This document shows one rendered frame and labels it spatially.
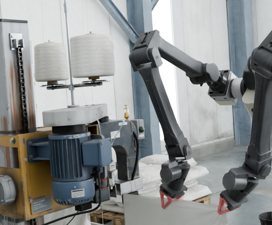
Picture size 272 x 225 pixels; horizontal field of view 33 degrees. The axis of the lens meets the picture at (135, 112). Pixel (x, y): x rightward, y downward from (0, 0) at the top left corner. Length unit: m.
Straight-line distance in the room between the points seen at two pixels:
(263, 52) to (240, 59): 9.16
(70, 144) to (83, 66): 0.29
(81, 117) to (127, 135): 0.50
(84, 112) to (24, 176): 0.33
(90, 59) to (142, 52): 0.20
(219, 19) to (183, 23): 1.32
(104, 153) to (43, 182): 0.30
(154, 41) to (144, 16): 6.15
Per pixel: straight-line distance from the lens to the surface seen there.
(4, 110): 1.77
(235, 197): 1.63
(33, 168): 1.75
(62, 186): 1.63
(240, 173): 1.54
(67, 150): 1.61
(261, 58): 1.37
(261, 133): 1.49
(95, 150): 1.59
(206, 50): 9.80
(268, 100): 1.43
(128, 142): 2.06
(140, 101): 7.98
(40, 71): 1.92
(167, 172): 1.68
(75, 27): 7.22
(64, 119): 1.58
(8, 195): 1.75
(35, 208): 1.77
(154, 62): 1.61
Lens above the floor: 1.48
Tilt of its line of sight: 3 degrees down
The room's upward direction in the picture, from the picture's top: 4 degrees counter-clockwise
